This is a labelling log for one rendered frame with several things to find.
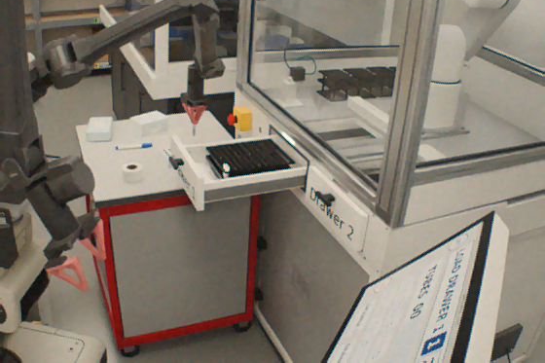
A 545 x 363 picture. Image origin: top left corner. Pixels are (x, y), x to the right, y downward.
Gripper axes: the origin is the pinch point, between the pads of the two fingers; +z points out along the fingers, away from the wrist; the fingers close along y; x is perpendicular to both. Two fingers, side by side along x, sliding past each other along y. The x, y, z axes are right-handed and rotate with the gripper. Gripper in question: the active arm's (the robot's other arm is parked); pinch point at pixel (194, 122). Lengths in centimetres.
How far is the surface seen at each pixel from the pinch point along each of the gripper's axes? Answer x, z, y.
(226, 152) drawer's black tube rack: 1.6, 1.7, -23.1
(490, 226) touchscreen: 14, -26, -118
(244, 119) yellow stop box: -19.7, 1.9, -1.4
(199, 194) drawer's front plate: 19.2, 4.6, -38.0
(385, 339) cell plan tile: 35, -14, -118
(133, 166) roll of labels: 22.5, 12.3, 0.9
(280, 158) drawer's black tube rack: -10.7, 1.6, -34.4
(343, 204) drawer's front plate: -7, 1, -66
